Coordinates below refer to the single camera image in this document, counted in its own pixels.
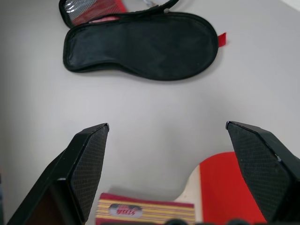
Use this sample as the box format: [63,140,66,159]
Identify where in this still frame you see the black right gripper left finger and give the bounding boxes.
[4,123,110,225]

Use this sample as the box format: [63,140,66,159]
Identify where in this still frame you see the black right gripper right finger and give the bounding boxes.
[225,120,300,225]

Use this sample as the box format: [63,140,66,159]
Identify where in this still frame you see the red table tennis paddle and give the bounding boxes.
[95,151,268,225]

